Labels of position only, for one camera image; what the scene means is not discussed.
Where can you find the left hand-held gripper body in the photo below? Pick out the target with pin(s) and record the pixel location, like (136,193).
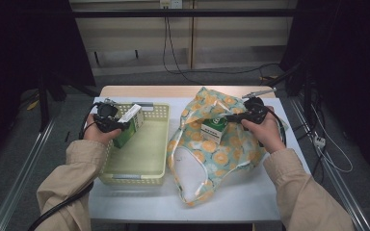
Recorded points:
(107,114)

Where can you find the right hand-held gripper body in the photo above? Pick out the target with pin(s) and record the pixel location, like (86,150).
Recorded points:
(255,110)

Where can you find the tall green and white box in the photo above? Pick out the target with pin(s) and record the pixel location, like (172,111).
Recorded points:
(133,120)

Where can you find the square green and white box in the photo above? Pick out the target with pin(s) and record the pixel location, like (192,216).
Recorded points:
(213,131)

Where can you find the pale green plastic basket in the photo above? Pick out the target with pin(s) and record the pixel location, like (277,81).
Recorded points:
(144,150)

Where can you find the orange slice print cloth bag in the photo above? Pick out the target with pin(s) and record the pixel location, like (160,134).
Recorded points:
(212,154)

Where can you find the person's left hand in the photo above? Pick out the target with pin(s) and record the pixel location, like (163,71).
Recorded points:
(96,134)

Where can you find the person's right hand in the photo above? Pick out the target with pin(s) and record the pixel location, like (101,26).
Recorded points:
(268,133)

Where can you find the black metal stand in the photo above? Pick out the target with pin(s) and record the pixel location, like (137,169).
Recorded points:
(43,102)
(307,96)

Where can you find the white power strip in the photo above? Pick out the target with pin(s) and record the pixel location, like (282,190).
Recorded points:
(319,141)

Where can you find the black horizontal bar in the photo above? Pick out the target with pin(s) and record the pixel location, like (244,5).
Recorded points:
(205,12)

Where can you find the dark curtain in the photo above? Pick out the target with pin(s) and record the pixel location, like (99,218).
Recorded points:
(356,64)
(19,48)

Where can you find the metal floor rail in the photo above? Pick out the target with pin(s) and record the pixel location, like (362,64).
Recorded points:
(337,183)
(19,183)

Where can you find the white wall socket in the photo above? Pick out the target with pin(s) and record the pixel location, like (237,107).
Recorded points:
(171,4)

